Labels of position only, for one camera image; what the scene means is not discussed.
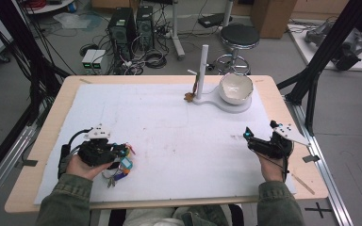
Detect white foam mat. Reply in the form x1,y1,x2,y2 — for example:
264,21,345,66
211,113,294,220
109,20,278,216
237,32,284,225
33,82,298,206

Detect aluminium rail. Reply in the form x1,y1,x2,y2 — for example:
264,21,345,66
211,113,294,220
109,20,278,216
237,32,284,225
283,93,355,226
0,124,41,210

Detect flat black box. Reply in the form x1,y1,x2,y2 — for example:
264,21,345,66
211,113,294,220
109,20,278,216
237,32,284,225
197,12,234,29

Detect grey robot device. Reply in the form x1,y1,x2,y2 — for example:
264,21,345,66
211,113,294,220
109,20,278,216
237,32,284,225
304,21,362,72

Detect long wooden stick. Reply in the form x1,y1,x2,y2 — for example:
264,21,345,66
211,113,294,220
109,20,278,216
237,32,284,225
290,172,317,196

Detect person's left hand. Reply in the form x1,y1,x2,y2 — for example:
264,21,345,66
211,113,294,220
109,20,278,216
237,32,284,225
65,153,115,182

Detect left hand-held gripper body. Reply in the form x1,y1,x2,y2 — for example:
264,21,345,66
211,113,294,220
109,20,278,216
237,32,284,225
76,122,124,168

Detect white key stand with peg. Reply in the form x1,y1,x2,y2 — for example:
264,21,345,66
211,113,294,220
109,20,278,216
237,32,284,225
187,43,254,115

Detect white power supply unit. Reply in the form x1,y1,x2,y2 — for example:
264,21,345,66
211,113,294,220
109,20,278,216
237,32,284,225
91,49,108,72
81,49,98,72

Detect coiled black cable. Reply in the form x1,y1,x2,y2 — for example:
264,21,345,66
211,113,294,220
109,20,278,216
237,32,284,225
142,49,169,70

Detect person's legs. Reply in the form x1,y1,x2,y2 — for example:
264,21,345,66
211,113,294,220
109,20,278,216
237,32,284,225
122,203,245,226

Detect person's right hand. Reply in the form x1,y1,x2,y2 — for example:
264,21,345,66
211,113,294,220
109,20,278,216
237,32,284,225
256,153,289,184

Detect slim black computer tower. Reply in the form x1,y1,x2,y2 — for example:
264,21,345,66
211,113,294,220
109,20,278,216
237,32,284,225
136,5,156,52

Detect brown leather strap keychain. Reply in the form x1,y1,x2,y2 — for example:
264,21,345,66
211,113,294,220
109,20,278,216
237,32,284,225
183,72,201,104

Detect black frame with cable bundle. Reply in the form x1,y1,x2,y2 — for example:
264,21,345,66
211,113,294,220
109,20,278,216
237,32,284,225
0,0,72,189

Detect white desk leg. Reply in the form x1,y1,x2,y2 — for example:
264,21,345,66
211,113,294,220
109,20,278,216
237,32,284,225
170,0,187,61

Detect white ceramic bowl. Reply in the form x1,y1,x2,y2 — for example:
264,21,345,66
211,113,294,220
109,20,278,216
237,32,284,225
218,72,255,106

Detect round white table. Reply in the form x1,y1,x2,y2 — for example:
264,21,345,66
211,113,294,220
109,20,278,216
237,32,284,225
24,0,77,16

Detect brown cardboard box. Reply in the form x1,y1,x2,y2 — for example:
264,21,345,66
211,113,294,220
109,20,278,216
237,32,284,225
249,0,298,40

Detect large black computer tower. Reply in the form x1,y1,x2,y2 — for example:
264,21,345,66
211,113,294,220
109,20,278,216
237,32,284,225
107,7,138,61

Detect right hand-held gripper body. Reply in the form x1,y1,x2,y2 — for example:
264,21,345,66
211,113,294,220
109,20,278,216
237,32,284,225
247,122,312,160

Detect key ring with colourful tags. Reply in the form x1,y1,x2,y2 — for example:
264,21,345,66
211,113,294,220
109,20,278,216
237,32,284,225
101,142,137,189

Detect black round stool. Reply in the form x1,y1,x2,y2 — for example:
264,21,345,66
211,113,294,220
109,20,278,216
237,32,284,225
214,24,261,76

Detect thick black gripper cable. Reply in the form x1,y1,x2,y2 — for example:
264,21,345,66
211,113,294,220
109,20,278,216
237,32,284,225
57,126,94,181

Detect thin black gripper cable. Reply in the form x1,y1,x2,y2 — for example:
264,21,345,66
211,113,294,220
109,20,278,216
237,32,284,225
254,152,290,184

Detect black metal frame strut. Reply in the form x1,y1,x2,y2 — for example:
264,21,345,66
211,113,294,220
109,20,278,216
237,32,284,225
276,0,362,137

